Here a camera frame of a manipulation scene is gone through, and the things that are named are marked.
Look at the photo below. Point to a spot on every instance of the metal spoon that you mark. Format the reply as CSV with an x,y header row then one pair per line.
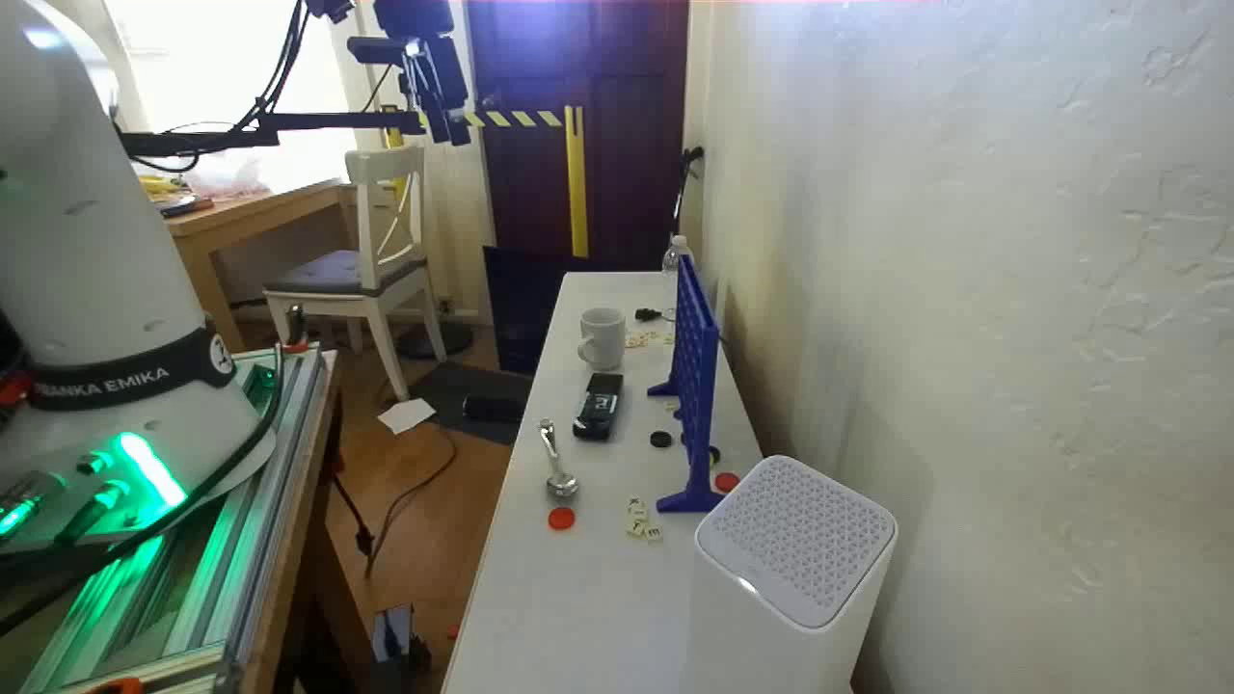
x,y
557,479

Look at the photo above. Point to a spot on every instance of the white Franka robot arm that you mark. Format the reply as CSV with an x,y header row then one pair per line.
x,y
78,233

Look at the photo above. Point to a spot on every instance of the black remote control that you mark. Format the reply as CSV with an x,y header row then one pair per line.
x,y
600,405

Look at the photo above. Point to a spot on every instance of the black flat floor mat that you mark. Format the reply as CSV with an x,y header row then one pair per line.
x,y
478,402

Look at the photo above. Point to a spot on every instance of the red game disc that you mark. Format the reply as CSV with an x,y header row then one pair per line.
x,y
727,485
561,520

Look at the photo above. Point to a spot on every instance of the yellow vertical bar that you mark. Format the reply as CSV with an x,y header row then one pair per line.
x,y
578,179

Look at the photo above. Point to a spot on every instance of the small letter tile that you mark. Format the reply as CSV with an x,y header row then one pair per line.
x,y
649,530

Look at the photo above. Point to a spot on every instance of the white paper sheet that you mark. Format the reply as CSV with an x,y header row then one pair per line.
x,y
406,416

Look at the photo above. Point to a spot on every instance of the yellow black striped tape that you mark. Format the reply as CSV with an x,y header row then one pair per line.
x,y
516,118

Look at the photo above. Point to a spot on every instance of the white wooden chair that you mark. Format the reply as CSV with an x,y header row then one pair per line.
x,y
368,265

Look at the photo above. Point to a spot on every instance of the dark wooden door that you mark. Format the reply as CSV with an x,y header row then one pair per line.
x,y
579,79

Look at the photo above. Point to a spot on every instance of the white rounded box device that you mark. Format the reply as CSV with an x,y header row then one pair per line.
x,y
791,579

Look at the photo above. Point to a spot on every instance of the wooden desk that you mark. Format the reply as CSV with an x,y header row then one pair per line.
x,y
239,227

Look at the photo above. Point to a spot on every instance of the wooden table with aluminium rails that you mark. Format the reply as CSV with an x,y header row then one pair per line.
x,y
246,565

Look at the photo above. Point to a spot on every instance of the blue connect four frame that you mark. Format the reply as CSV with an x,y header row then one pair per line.
x,y
695,372

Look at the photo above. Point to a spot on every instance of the black camera on boom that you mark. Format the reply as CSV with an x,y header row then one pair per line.
x,y
429,71

